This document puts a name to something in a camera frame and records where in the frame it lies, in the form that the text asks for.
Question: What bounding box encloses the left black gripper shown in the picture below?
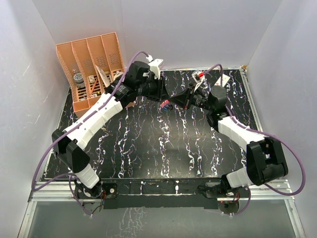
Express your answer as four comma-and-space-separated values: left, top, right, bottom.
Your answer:
136, 74, 170, 102

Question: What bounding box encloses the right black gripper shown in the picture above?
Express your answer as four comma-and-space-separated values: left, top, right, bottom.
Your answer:
169, 83, 214, 112

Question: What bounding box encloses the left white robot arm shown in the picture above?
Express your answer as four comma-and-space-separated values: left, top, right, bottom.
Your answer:
52, 59, 169, 198

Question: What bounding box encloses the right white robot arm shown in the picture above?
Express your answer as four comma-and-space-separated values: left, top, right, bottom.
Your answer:
169, 85, 288, 197

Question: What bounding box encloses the white red small box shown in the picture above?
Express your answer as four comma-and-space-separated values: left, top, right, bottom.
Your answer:
215, 74, 230, 87

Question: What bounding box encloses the white packaged card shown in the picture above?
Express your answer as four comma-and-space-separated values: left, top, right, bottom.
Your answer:
96, 65, 112, 88

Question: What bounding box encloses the small white beige box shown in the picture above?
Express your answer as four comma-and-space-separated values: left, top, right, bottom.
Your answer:
88, 75, 95, 83

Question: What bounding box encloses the orange perforated file organizer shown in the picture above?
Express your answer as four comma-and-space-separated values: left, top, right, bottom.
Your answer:
56, 32, 124, 118

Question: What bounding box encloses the grey round canister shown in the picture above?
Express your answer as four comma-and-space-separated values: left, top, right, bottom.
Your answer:
73, 69, 85, 88

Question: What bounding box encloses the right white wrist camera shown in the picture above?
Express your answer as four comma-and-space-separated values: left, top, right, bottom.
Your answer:
192, 70, 205, 92

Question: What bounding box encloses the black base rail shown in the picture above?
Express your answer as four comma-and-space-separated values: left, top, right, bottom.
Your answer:
75, 178, 250, 212

